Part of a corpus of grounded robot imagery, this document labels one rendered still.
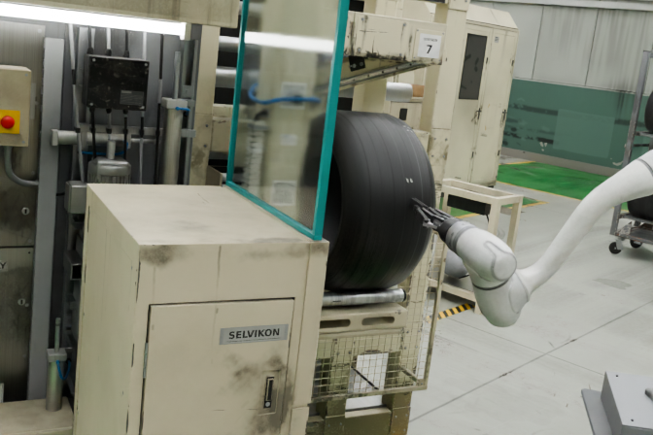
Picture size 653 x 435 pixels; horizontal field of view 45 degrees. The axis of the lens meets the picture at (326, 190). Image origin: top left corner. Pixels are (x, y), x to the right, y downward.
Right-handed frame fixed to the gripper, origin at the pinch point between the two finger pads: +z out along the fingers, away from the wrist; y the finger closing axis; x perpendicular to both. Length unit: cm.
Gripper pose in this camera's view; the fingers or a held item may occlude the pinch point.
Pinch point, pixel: (418, 207)
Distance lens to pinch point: 229.9
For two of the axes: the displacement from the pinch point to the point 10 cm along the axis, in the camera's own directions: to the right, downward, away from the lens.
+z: -4.2, -3.5, 8.4
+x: -1.7, 9.4, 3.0
